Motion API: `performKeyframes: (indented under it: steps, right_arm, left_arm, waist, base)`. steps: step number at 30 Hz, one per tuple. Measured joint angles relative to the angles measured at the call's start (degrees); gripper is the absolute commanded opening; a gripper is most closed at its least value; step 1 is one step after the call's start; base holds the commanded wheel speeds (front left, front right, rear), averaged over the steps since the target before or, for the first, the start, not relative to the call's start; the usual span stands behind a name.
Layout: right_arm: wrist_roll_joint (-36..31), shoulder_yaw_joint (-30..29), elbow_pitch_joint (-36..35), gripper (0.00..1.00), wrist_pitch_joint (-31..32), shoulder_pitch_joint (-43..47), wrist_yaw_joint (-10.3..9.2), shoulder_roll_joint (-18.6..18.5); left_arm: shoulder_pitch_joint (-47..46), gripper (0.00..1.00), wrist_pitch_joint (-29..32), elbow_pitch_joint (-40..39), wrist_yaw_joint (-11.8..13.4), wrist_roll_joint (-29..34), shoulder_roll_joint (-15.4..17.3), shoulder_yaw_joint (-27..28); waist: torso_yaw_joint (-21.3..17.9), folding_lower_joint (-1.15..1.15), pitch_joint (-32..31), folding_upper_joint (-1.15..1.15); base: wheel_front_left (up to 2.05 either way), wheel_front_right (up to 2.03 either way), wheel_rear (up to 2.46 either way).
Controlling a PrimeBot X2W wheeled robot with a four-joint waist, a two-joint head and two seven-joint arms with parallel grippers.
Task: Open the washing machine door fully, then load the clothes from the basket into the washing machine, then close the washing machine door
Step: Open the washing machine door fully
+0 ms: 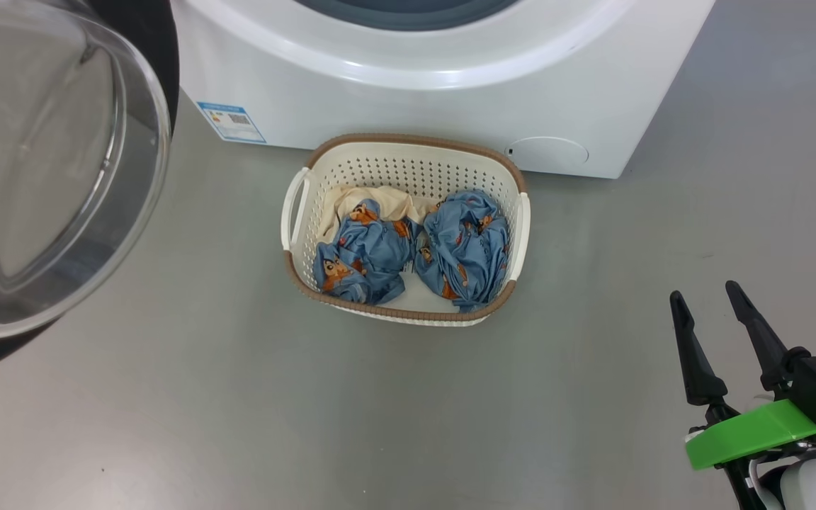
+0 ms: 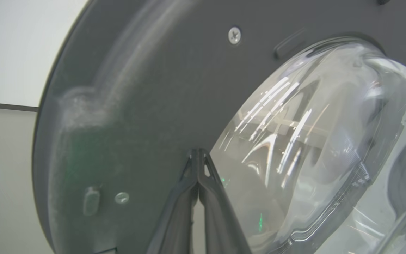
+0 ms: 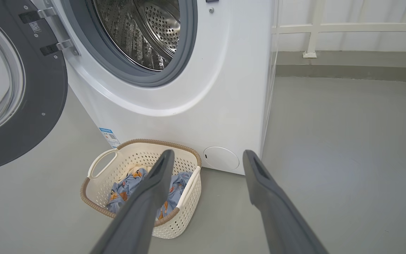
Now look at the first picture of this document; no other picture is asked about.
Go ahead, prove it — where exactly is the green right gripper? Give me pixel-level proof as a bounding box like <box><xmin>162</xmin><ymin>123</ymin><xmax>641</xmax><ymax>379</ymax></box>
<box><xmin>669</xmin><ymin>280</ymin><xmax>816</xmax><ymax>470</ymax></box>

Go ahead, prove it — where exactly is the blue printed garment cream lining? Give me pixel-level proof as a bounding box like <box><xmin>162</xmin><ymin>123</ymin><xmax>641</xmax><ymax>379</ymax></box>
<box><xmin>312</xmin><ymin>186</ymin><xmax>423</xmax><ymax>305</ymax></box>

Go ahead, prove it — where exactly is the black-rimmed glass washer door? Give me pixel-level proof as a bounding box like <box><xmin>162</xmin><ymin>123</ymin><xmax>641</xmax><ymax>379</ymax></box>
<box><xmin>0</xmin><ymin>0</ymin><xmax>181</xmax><ymax>383</ymax></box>

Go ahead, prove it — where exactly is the white front-load washing machine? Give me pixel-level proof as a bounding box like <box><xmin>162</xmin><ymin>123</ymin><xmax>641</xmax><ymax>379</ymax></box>
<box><xmin>171</xmin><ymin>0</ymin><xmax>717</xmax><ymax>179</ymax></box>

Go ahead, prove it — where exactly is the round white filter cover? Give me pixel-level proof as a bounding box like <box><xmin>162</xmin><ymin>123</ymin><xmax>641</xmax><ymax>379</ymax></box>
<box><xmin>506</xmin><ymin>137</ymin><xmax>589</xmax><ymax>171</ymax></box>

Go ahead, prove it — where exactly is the white basket with brown rim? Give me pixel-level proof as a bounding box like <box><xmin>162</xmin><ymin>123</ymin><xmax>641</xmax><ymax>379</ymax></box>
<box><xmin>280</xmin><ymin>132</ymin><xmax>531</xmax><ymax>327</ymax></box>

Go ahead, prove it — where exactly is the blue energy label sticker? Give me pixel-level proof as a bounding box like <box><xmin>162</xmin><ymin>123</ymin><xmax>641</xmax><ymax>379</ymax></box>
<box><xmin>196</xmin><ymin>101</ymin><xmax>267</xmax><ymax>145</ymax></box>

